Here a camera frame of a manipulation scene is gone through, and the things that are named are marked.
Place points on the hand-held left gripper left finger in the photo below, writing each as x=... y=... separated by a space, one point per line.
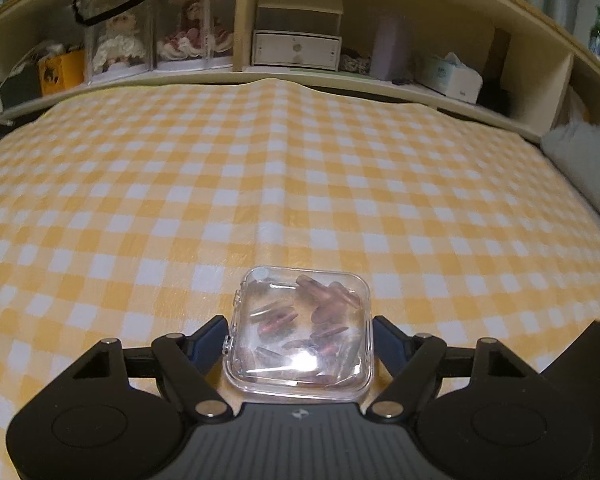
x=210 y=341

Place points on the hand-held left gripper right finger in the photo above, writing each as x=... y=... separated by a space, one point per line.
x=387 y=342

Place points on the pile of pink fake nails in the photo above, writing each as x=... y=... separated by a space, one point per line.
x=325 y=295

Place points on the clear plastic case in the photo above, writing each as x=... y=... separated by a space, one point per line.
x=305 y=365

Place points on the yellow checkered cloth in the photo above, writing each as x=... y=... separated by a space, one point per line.
x=280 y=185

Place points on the grey pillow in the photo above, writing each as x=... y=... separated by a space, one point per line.
x=585 y=170

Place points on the white tissue box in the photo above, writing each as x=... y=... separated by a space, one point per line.
x=450 y=80

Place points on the patterned pouch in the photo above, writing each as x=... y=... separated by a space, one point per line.
x=356 y=62

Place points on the pale purple box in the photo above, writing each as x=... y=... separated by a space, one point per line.
x=392 y=47

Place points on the white drawer organizer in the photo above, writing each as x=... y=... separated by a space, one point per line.
x=295 y=50

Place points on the yellow box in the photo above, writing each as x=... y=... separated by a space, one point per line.
x=65 y=72

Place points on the clear case with red-dress doll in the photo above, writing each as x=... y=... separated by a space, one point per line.
x=195 y=35

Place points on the clear case with white-dress doll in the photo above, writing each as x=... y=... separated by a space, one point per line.
x=117 y=45

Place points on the dark box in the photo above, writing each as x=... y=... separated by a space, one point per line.
x=20 y=87

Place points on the cream wooden headboard shelf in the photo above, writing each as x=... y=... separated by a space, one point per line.
x=245 y=10

